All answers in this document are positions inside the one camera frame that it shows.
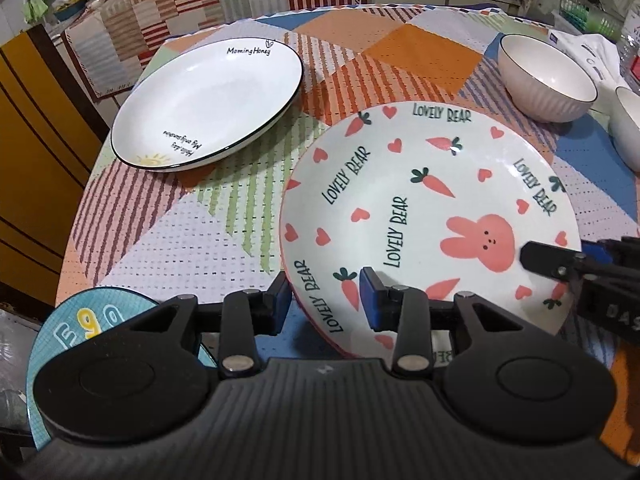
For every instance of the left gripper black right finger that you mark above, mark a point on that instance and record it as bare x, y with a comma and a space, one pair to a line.
406, 311

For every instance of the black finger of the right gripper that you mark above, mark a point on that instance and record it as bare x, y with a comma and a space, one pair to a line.
550, 261
624, 252

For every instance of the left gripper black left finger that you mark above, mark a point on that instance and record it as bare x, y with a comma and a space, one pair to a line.
245, 315

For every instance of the pink bunny carrot plate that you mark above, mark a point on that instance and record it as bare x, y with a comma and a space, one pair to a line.
432, 196

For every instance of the white ribbed bowl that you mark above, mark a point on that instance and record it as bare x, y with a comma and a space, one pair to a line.
543, 82
624, 127

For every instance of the blue fried egg plate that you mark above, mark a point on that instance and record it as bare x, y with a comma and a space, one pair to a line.
113, 367

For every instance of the white Morning Honey plate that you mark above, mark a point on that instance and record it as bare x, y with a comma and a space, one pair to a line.
206, 104

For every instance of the colourful patchwork tablecloth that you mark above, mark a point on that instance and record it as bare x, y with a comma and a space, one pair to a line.
216, 228

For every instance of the white tissue pack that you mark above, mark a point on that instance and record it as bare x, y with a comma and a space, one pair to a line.
599, 58

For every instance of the red label water bottle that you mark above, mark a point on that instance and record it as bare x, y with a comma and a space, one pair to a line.
628, 47

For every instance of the green plastic basket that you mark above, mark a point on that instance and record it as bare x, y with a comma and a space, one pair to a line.
592, 17

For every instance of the yellow wooden chair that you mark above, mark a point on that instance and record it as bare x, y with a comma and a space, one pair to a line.
51, 135

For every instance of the striped counter cloth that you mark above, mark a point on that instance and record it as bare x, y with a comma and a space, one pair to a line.
112, 44

